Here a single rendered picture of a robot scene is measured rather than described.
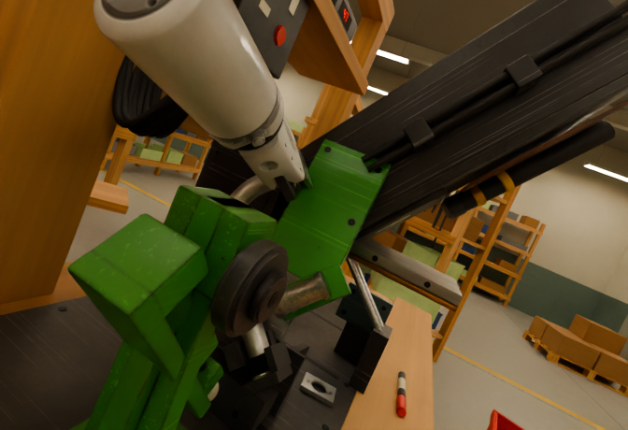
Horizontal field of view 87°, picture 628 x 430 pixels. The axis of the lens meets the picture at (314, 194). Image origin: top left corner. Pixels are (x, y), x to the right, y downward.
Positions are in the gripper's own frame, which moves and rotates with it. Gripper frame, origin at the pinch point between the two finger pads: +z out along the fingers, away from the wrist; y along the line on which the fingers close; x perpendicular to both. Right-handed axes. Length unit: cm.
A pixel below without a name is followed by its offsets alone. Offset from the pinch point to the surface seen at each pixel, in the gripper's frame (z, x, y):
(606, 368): 573, -273, -195
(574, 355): 561, -237, -166
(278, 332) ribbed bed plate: 4.2, 8.6, -21.2
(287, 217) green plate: 2.7, 2.8, -5.9
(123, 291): -27.9, 6.0, -17.3
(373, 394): 22.9, 0.6, -35.3
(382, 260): 14.7, -8.8, -14.9
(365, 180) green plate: 2.7, -10.2, -4.6
